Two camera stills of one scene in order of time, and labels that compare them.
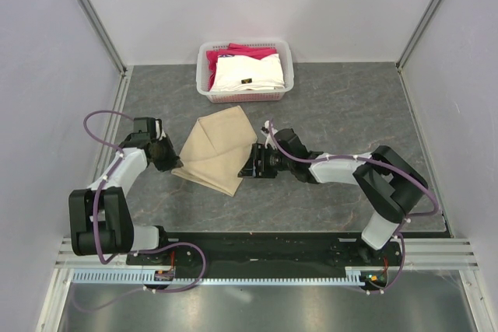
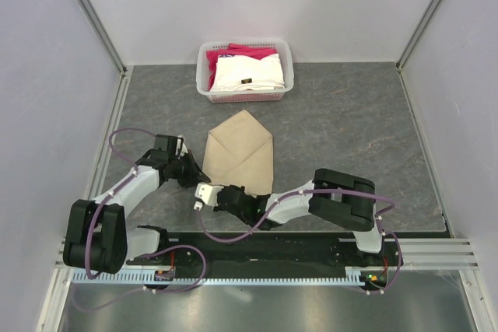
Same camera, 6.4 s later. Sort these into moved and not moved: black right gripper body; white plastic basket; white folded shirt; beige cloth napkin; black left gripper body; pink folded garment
Moved: beige cloth napkin; black left gripper body; black right gripper body
Not moved: white folded shirt; pink folded garment; white plastic basket
